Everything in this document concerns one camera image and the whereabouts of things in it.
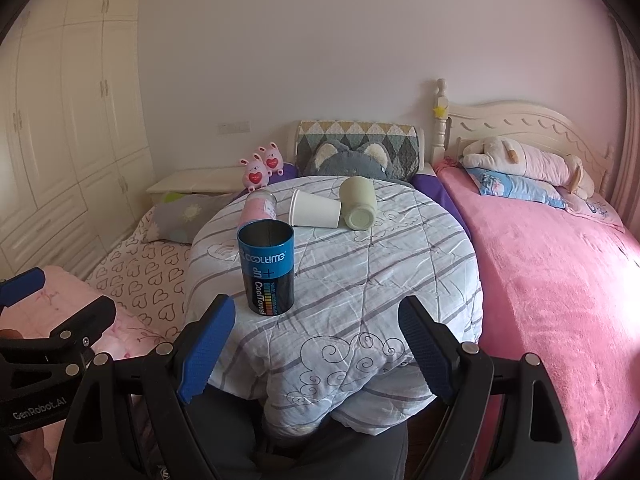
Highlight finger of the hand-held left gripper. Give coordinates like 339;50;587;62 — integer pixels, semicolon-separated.
0;295;117;391
0;267;47;313

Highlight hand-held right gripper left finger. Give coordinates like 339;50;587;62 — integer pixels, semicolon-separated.
52;294;261;480

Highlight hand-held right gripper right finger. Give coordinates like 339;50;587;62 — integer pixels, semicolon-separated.
397;295;576;480

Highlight pink cup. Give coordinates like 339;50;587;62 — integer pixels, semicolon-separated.
239;190;279;226

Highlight pale green cup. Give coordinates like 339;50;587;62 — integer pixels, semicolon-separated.
339;176;378;231

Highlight white paper cup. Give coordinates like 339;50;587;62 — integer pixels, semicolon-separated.
289;189;343;230

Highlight pink floral blanket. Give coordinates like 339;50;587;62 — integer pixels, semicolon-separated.
0;264;171;361

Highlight heart print bed sheet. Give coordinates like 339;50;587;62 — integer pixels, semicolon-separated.
85;207;196;343

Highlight blue printed tin can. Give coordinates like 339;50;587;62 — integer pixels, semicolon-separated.
236;220;296;317

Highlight striped quilt covered table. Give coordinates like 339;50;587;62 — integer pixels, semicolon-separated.
184;175;485;436

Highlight grey flower pillow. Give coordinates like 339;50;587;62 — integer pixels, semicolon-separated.
148;191;241;246

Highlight pink fleece blanket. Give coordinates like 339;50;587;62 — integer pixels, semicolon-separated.
432;157;640;480

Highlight dark grey trousers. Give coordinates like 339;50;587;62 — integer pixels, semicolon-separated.
190;365;408;480

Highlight white nightstand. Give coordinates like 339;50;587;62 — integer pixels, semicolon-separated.
146;167;251;196

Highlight pink bunny toy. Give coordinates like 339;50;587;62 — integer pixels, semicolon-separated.
258;141;285;177
242;154;269;192

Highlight cream wardrobe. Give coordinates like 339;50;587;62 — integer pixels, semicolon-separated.
0;0;156;281

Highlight blue printed pillow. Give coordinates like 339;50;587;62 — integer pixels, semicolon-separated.
467;167;568;208

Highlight grey cat cushion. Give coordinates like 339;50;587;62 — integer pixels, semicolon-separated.
303;141;408;182

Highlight patchwork headboard cover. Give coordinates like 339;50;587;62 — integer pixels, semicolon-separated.
294;120;418;177

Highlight white and pink plush dog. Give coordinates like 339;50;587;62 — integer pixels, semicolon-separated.
460;137;596;197

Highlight white pillow with blue print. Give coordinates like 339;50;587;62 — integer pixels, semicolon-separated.
564;191;626;232

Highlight cream carved bed headboard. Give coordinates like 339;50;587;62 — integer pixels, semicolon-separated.
431;78;616;196

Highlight pale curtain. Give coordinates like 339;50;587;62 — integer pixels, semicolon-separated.
607;10;640;221

